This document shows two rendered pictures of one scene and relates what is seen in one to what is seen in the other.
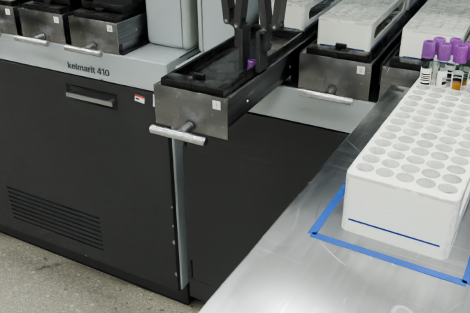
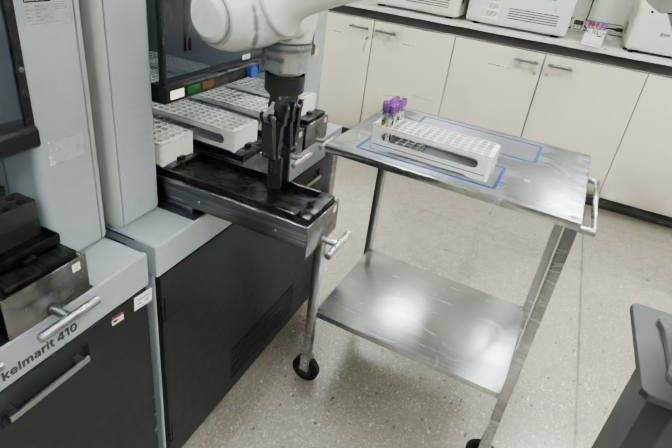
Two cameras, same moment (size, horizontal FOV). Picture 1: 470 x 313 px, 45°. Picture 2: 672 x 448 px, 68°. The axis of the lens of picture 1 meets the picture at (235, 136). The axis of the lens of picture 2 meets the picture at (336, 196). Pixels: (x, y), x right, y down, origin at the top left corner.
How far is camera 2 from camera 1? 1.27 m
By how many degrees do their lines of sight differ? 82
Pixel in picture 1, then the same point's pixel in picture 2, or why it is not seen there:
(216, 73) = (280, 200)
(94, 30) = (52, 287)
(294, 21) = (188, 147)
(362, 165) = (482, 154)
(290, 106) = not seen: hidden behind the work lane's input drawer
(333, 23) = (242, 131)
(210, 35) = (131, 204)
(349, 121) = not seen: hidden behind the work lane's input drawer
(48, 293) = not seen: outside the picture
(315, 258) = (508, 190)
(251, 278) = (529, 203)
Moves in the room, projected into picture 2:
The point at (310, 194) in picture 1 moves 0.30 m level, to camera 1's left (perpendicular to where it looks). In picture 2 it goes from (463, 184) to (510, 264)
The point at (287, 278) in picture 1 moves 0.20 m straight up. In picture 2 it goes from (524, 196) to (554, 109)
